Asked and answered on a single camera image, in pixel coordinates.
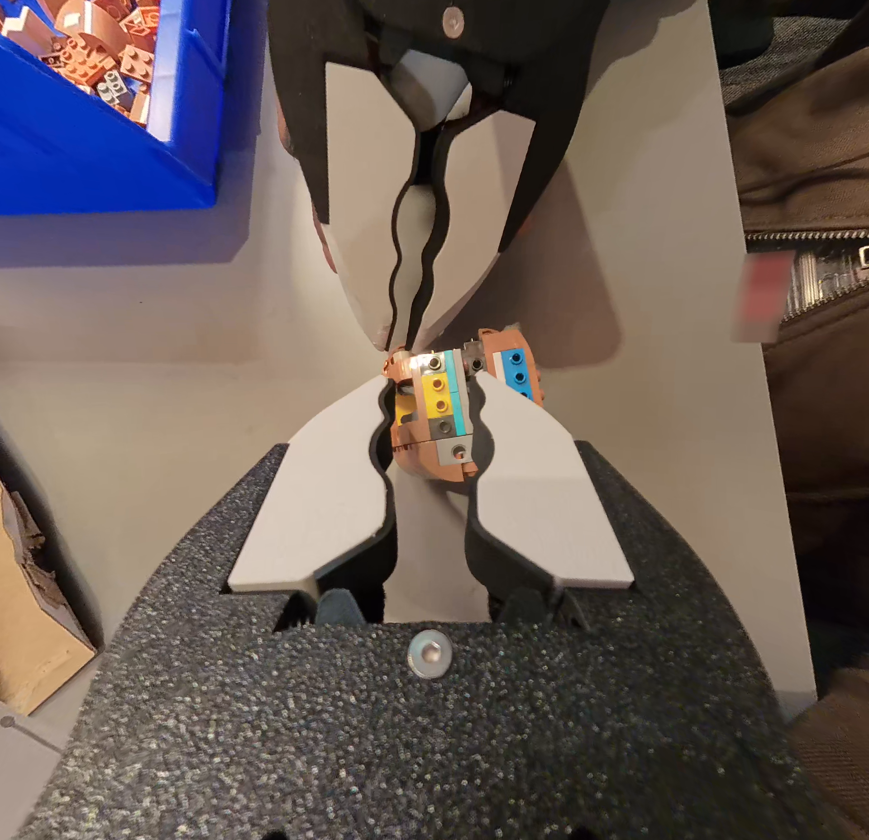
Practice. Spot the pile of brown toy bricks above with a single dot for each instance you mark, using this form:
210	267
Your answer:
95	40

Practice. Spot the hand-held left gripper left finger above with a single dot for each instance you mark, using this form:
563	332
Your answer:
306	514

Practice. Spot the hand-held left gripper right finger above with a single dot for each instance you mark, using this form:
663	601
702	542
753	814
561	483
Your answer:
550	514

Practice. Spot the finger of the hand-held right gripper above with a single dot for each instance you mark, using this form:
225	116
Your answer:
364	175
475	189

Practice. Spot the printed cardboard box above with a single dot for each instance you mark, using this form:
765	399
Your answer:
34	623

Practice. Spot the blue plastic bin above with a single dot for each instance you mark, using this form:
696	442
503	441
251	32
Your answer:
82	162

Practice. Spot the colourful toy brick model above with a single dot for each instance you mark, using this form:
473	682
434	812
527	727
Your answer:
441	399

